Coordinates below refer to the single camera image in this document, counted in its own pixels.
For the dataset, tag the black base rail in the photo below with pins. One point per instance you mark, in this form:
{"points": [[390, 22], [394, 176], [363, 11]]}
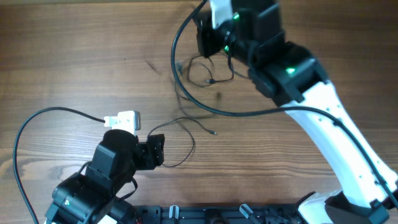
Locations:
{"points": [[124, 212]]}

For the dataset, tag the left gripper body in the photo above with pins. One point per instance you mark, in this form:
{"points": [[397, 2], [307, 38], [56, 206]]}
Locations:
{"points": [[155, 149]]}

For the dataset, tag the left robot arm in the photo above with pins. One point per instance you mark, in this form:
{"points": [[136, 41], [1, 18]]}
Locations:
{"points": [[89, 197]]}

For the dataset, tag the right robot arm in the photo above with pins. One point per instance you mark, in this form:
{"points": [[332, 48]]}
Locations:
{"points": [[293, 78]]}

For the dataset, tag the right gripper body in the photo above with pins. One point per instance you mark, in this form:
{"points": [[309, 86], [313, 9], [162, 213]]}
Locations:
{"points": [[204, 37]]}

